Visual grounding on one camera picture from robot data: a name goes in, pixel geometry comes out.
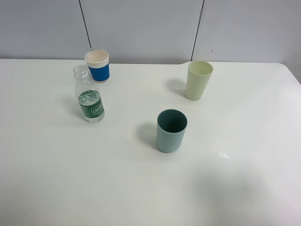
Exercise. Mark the pale yellow plastic cup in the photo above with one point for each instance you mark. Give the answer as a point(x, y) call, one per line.
point(199, 73)

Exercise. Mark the blue white paper cup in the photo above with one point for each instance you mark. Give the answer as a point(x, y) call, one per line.
point(98, 64)

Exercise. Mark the clear water bottle green label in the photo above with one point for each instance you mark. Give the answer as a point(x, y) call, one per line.
point(87, 94)

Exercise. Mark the teal blue plastic cup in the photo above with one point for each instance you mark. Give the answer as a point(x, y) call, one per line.
point(171, 126)

